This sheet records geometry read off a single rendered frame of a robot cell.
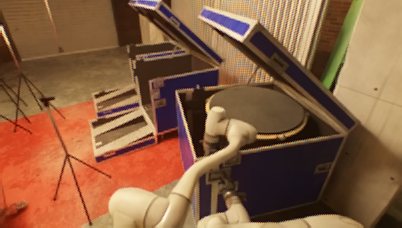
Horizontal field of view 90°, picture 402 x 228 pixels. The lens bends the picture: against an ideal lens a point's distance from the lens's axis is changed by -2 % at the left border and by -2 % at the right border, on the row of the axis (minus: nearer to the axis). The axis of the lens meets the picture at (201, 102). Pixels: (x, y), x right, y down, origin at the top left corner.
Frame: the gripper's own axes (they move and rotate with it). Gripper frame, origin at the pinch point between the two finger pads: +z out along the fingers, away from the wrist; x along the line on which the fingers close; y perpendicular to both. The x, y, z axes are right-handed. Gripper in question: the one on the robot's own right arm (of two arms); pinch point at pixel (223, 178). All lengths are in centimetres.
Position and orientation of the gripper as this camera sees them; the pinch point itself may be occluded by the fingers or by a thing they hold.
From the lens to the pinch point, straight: 148.9
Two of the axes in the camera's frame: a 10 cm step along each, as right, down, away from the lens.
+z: -2.2, -4.7, 8.5
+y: -9.7, 0.0, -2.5
